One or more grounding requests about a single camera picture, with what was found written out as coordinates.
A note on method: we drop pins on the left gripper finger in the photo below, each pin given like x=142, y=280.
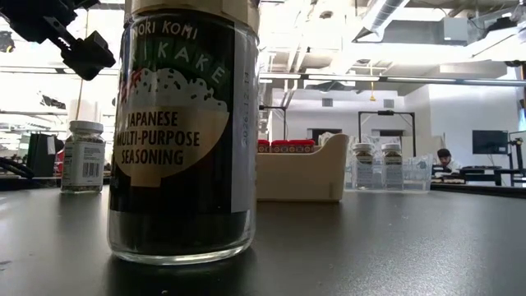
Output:
x=88, y=57

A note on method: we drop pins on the furikake seasoning glass jar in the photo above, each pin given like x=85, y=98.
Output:
x=176, y=135

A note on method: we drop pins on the red block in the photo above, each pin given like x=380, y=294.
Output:
x=263, y=144
x=292, y=144

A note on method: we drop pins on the white column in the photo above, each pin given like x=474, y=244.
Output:
x=84, y=111

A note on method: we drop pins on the black cabinet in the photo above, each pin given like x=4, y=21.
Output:
x=39, y=156

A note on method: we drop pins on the white plastic caddy bin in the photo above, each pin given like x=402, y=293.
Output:
x=300, y=177

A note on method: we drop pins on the clear plastic bin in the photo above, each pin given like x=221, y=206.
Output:
x=417, y=177

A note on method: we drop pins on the person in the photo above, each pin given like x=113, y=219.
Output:
x=446, y=158

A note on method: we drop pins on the black background desk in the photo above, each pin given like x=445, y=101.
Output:
x=481, y=169

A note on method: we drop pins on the black monitor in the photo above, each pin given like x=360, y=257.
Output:
x=490, y=141

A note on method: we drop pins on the black tripod stand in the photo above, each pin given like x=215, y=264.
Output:
x=518, y=144

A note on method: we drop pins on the black gantry frame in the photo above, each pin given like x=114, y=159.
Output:
x=273, y=107
x=386, y=112

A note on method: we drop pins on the silver ventilation duct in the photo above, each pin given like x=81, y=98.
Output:
x=382, y=16

